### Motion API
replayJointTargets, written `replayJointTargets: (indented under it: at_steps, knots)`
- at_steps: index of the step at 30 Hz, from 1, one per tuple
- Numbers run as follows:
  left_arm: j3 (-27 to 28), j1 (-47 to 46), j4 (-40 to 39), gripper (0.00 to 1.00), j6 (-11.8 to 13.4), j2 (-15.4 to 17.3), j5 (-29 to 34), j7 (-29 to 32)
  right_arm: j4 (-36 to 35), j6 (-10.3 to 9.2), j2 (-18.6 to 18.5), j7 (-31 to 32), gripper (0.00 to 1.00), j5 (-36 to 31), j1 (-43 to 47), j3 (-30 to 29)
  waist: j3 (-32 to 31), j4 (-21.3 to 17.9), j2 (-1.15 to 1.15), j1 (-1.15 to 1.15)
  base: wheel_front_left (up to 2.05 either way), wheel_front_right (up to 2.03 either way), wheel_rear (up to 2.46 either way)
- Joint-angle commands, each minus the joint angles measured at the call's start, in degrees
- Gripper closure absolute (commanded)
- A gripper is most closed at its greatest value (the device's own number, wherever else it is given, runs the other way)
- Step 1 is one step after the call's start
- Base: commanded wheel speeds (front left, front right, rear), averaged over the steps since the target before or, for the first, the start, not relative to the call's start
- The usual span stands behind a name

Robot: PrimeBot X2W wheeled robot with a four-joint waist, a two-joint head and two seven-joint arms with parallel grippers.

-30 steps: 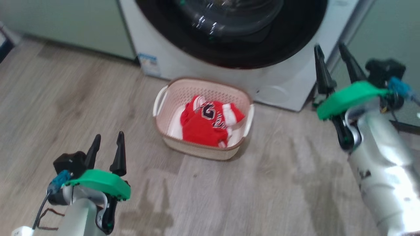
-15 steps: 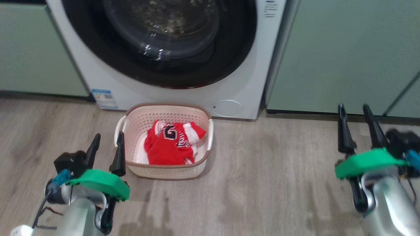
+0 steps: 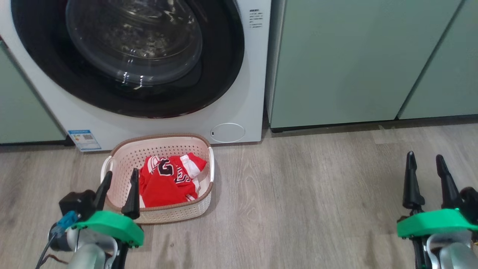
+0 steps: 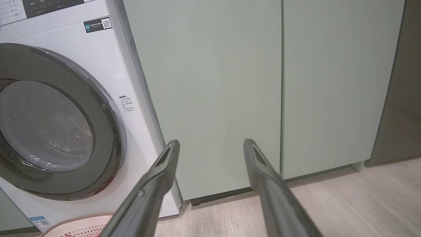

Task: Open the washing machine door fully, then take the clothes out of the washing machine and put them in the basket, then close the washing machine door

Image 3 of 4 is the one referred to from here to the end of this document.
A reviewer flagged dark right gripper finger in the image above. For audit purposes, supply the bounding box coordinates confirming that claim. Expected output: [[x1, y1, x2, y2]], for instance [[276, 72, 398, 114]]
[[435, 154, 464, 210], [402, 151, 426, 210]]

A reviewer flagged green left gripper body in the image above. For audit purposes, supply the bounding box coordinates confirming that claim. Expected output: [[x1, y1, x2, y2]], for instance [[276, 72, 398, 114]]
[[71, 210, 145, 269]]

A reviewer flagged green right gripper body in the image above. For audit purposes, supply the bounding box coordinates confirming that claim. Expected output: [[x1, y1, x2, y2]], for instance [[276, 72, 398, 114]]
[[397, 208, 478, 269]]

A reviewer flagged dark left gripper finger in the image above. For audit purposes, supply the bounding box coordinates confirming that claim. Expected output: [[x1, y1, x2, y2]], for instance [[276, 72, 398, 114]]
[[121, 168, 141, 220], [93, 171, 113, 211]]

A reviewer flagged red white sports garment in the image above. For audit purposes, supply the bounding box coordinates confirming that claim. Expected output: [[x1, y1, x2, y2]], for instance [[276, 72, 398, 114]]
[[139, 152, 208, 208]]

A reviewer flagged black washing machine door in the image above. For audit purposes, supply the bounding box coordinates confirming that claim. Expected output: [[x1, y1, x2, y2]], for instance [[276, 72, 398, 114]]
[[11, 0, 245, 119]]

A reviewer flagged cream perforated plastic laundry basket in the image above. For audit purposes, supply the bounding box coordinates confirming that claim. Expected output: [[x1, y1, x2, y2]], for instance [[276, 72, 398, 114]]
[[101, 134, 215, 225]]

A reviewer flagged narrow pale green cabinet door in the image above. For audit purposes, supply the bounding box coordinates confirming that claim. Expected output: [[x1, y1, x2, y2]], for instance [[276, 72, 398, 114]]
[[398, 0, 478, 120]]

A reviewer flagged white front-load washing machine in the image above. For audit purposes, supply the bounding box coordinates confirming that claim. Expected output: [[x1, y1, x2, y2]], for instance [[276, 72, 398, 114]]
[[0, 0, 272, 152]]

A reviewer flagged wide pale green cabinet door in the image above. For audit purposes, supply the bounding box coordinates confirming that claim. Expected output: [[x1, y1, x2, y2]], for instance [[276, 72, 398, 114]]
[[266, 0, 464, 130]]

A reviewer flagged blue white energy label sticker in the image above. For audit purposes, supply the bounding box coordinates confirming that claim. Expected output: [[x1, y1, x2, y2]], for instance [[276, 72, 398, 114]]
[[68, 130, 102, 152]]

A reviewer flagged round white filter cover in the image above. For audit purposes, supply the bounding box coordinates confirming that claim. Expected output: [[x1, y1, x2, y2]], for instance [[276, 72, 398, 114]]
[[210, 123, 246, 143]]

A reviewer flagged blue plug left camera cable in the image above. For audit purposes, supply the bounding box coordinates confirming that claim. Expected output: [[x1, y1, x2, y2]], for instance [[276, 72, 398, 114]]
[[35, 211, 80, 269]]

